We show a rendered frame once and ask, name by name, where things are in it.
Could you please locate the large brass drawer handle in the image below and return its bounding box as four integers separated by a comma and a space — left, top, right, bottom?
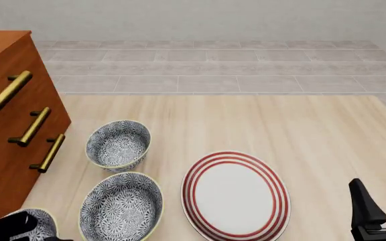
0, 70, 34, 112

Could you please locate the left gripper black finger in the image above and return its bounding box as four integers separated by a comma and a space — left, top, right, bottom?
0, 211, 38, 241

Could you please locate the small patterned blue-white bowl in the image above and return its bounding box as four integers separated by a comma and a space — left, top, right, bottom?
85, 119, 152, 173

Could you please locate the white plate with red rings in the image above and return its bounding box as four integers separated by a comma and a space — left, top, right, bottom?
180, 150, 292, 241

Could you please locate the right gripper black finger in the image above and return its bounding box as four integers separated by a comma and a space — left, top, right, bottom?
348, 177, 386, 230

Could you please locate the large patterned blue-white bowl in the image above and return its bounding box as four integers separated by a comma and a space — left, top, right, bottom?
78, 171, 164, 241

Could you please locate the medium brass drawer handle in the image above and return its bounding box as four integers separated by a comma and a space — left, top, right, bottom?
7, 106, 52, 148

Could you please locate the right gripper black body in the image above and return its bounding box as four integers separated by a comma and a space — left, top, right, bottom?
350, 220, 386, 241

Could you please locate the small brass drawer handle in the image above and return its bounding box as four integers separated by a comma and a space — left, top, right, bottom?
29, 133, 66, 174

